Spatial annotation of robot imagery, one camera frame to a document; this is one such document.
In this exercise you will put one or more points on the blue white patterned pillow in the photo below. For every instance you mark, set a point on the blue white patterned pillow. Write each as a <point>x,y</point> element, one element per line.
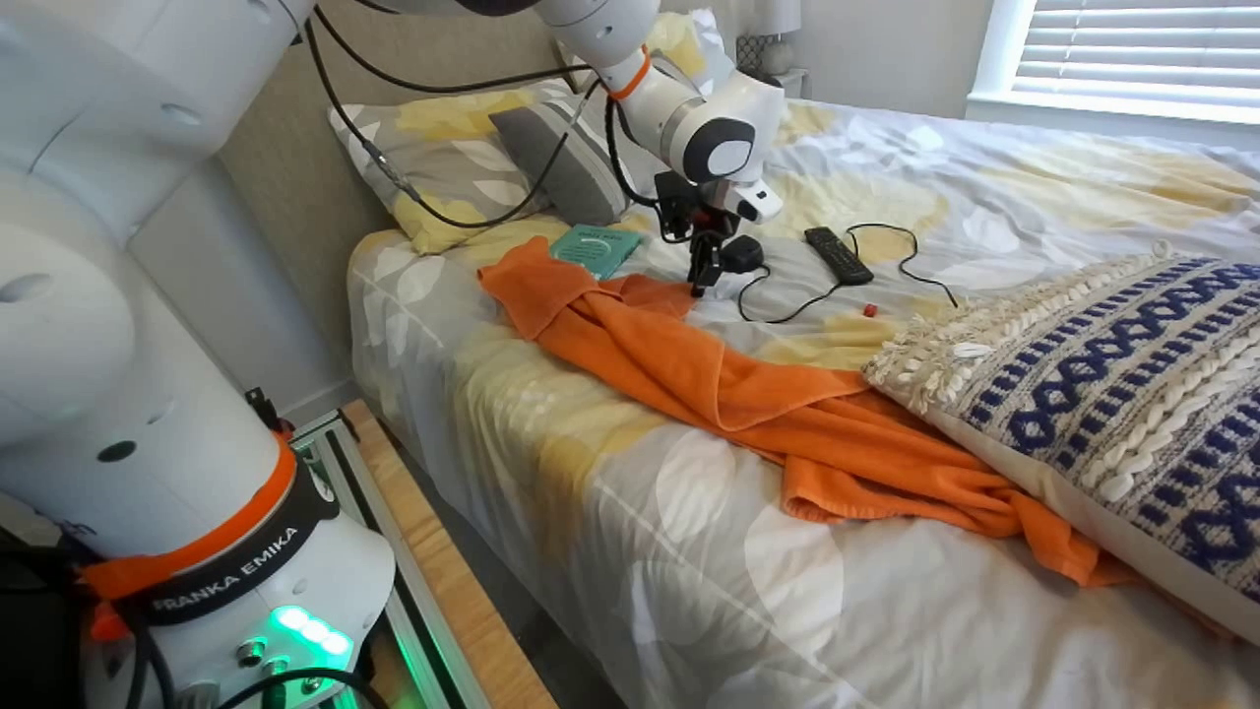
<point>1128,398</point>

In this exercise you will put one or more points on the white window blinds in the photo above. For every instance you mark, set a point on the white window blinds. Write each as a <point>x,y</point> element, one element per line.
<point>1193,54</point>

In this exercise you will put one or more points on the orange towel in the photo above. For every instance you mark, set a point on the orange towel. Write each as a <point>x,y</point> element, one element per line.
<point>838,448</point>

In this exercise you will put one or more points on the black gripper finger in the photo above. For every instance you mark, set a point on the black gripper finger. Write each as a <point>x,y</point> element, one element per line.
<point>712,260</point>
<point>696,272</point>

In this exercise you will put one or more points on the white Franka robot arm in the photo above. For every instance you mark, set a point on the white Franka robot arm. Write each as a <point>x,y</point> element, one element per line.
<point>212,570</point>

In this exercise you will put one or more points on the rear floral pillow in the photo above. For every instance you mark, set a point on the rear floral pillow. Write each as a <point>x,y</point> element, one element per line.
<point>681,70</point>

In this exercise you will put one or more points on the grey striped pillow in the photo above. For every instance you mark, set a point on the grey striped pillow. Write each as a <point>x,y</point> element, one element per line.
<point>556,159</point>

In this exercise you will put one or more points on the yellow grey floral pillow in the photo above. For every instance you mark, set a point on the yellow grey floral pillow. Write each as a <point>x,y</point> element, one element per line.
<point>430,164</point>

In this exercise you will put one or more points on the grey upholstered headboard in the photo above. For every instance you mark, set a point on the grey upholstered headboard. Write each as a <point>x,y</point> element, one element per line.
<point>252,244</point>

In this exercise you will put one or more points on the bed with floral comforter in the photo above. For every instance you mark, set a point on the bed with floral comforter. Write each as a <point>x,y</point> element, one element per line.
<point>666,554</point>

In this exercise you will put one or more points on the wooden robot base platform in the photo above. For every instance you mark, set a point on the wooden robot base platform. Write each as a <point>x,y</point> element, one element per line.
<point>439,643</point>

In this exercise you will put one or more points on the black remote control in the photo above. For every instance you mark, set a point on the black remote control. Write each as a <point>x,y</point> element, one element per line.
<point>842,264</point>

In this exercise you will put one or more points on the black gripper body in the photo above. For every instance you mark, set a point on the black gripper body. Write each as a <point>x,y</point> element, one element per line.
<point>681,210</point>

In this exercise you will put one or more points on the bedside lamp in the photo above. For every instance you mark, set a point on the bedside lamp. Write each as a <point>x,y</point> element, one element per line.
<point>767,37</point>

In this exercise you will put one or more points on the teal booklet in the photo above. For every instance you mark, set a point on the teal booklet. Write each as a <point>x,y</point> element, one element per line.
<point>594,251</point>

